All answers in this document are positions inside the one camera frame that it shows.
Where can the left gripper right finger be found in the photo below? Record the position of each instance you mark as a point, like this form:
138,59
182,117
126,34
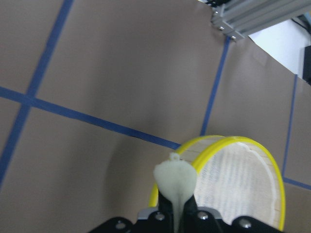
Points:
190,206

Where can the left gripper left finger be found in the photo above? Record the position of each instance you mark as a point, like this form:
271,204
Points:
164,205

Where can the white steamed bun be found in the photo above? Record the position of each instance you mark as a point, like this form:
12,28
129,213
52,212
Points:
176,181

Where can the yellow bamboo steamer tray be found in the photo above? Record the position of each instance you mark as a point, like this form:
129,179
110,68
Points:
237,176

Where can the aluminium frame post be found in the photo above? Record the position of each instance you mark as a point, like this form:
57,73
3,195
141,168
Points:
237,19

